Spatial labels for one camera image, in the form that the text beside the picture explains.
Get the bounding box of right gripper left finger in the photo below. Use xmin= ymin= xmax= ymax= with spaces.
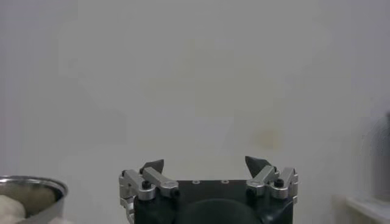
xmin=118 ymin=159 xmax=180 ymax=214

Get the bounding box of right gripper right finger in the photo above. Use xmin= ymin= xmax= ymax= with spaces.
xmin=244 ymin=155 xmax=299 ymax=205

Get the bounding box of white steamed baozi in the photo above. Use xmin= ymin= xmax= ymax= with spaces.
xmin=0 ymin=194 xmax=27 ymax=224

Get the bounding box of stainless steel steamer basket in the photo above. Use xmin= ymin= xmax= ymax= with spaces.
xmin=0 ymin=175 xmax=69 ymax=224

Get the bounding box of white side table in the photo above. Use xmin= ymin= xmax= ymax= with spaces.
xmin=331 ymin=193 xmax=390 ymax=224

